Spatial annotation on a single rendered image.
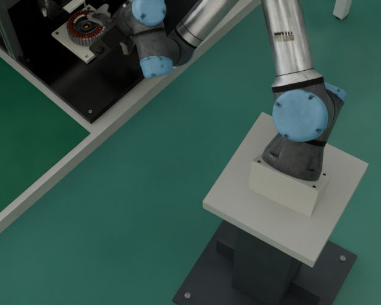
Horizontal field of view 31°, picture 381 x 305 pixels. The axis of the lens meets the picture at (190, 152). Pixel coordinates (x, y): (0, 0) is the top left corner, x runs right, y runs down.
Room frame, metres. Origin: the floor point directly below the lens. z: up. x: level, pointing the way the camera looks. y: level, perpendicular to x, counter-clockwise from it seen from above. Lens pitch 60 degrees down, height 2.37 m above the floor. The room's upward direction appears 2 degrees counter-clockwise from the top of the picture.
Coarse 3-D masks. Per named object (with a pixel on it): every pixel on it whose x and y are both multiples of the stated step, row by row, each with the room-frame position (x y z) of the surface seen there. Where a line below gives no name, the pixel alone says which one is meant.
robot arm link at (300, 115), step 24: (264, 0) 1.03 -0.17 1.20; (288, 0) 1.02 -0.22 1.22; (288, 24) 0.97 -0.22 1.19; (288, 48) 0.93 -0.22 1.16; (288, 72) 0.89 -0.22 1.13; (312, 72) 0.89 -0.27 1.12; (288, 96) 0.83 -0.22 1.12; (312, 96) 0.83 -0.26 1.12; (288, 120) 0.80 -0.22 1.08; (312, 120) 0.79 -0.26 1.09
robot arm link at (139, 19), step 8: (136, 0) 1.11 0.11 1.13; (144, 0) 1.10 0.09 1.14; (152, 0) 1.10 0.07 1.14; (160, 0) 1.11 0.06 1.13; (128, 8) 1.12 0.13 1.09; (136, 8) 1.08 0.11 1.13; (144, 8) 1.08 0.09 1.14; (152, 8) 1.09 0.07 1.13; (160, 8) 1.09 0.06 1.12; (128, 16) 1.11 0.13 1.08; (136, 16) 1.08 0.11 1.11; (144, 16) 1.07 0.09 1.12; (152, 16) 1.07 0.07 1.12; (160, 16) 1.07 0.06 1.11; (128, 24) 1.11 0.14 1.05; (136, 24) 1.07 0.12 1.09; (144, 24) 1.06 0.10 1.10; (152, 24) 1.06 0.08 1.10; (160, 24) 1.08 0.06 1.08; (136, 32) 1.06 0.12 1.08
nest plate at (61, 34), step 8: (88, 8) 1.40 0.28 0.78; (64, 24) 1.34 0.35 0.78; (56, 32) 1.32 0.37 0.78; (64, 32) 1.31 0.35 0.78; (64, 40) 1.29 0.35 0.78; (72, 48) 1.25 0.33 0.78; (80, 48) 1.25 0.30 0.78; (88, 48) 1.25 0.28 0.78; (80, 56) 1.22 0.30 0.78; (88, 56) 1.22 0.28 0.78
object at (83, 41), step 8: (72, 16) 1.34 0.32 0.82; (80, 16) 1.34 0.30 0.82; (72, 24) 1.31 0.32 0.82; (80, 24) 1.33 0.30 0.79; (88, 24) 1.32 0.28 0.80; (96, 24) 1.33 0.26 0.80; (72, 32) 1.28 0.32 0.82; (80, 32) 1.29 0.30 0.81; (88, 32) 1.30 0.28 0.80; (96, 32) 1.28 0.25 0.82; (72, 40) 1.27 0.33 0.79; (80, 40) 1.26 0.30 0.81; (88, 40) 1.26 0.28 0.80
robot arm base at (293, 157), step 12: (276, 144) 0.84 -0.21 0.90; (288, 144) 0.83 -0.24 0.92; (300, 144) 0.83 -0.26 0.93; (312, 144) 0.82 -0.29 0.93; (324, 144) 0.84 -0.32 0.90; (264, 156) 0.83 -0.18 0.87; (276, 156) 0.82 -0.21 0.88; (288, 156) 0.80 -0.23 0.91; (300, 156) 0.80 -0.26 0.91; (312, 156) 0.80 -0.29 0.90; (276, 168) 0.78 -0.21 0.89; (288, 168) 0.78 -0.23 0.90; (300, 168) 0.78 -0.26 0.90; (312, 168) 0.79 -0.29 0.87; (312, 180) 0.76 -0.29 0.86
